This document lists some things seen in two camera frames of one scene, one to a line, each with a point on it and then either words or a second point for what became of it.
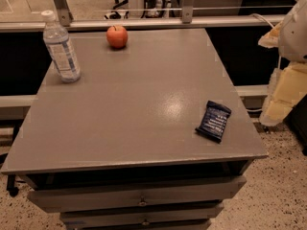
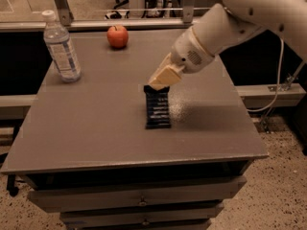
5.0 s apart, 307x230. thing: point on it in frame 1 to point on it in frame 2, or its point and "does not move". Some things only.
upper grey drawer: (135, 195) does not move
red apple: (116, 36) does not move
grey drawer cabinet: (151, 136) does not move
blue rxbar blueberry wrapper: (214, 121) to (157, 108)
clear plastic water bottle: (59, 42) does not move
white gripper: (294, 37) to (189, 56)
